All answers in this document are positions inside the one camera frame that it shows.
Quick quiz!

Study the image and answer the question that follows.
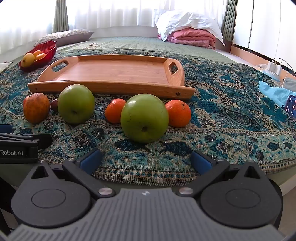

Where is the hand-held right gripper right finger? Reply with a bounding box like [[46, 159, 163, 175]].
[[176, 149, 266, 197]]

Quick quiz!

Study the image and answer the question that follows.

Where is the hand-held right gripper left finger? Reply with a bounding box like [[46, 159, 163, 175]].
[[28, 148, 116, 198]]

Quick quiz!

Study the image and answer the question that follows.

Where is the large reddish orange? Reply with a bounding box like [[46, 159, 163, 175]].
[[23, 92, 51, 124]]

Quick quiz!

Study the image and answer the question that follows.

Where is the green apple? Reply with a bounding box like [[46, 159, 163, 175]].
[[58, 84, 95, 124], [120, 94, 169, 143]]

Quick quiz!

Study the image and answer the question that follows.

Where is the wooden tray with handles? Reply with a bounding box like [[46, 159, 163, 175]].
[[27, 54, 196, 100]]

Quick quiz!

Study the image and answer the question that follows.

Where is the teal paisley blanket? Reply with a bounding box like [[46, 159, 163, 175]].
[[0, 47, 296, 181]]

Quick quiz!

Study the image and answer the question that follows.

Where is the white paper sheet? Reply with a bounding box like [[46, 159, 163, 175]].
[[0, 61, 13, 74]]

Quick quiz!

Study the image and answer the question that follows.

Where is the yellow lemon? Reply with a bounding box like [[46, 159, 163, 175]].
[[21, 53, 35, 68]]

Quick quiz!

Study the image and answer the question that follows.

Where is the red glass bowl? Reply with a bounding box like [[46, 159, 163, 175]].
[[18, 40, 57, 72]]

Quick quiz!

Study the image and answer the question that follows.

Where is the light blue cloth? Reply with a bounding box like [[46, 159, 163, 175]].
[[258, 80, 296, 108]]

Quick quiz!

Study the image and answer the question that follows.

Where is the smartphone with lit screen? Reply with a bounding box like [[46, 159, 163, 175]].
[[284, 95, 296, 120]]

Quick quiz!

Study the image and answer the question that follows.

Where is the patterned grey pillow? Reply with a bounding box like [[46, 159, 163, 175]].
[[34, 28, 94, 48]]

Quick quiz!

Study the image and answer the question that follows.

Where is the grey pouch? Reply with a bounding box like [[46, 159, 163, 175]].
[[283, 77, 296, 90]]

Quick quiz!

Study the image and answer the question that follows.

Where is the white charger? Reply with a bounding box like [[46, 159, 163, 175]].
[[268, 59, 284, 77]]

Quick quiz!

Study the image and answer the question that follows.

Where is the green curtain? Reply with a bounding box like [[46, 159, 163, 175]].
[[53, 0, 70, 33], [221, 0, 238, 42]]

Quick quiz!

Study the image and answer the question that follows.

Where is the folded pink blanket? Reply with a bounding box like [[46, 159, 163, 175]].
[[158, 27, 217, 49]]

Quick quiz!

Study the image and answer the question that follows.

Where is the green quilted bedspread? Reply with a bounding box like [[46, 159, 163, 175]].
[[55, 37, 263, 68]]

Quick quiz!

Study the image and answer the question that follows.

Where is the grey bed headboard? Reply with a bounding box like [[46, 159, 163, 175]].
[[89, 25, 162, 39]]

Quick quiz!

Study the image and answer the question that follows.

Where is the white sheer curtain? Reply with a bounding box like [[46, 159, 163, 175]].
[[0, 0, 228, 57]]

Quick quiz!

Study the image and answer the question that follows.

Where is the white wardrobe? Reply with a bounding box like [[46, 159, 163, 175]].
[[232, 0, 296, 78]]

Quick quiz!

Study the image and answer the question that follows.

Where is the white charger cable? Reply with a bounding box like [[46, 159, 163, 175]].
[[273, 58, 295, 89]]

